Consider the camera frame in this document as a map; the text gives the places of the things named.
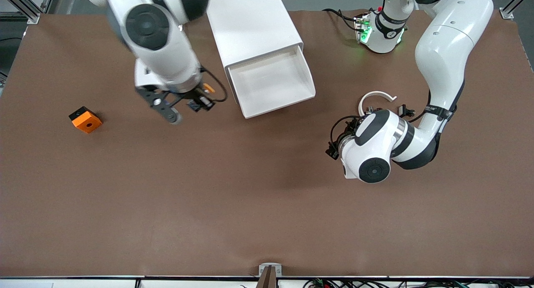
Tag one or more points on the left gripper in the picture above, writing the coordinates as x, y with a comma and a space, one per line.
336, 143

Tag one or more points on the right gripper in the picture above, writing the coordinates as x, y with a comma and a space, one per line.
197, 97

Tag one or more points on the orange cap push button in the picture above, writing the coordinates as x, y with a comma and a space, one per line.
201, 97

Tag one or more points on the aluminium frame post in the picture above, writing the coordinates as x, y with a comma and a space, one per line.
507, 13
33, 17

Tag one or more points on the small black clip part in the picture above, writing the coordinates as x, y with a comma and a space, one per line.
402, 111

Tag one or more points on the white drawer cabinet housing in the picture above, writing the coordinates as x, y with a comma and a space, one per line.
254, 25

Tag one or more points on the white plastic drawer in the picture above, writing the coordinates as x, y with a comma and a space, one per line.
271, 83

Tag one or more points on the orange black button box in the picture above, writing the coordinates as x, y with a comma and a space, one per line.
87, 123

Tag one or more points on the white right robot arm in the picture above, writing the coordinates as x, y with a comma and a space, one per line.
162, 50

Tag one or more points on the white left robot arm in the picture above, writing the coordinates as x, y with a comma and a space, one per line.
450, 50

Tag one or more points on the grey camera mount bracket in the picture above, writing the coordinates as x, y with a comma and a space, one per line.
270, 275

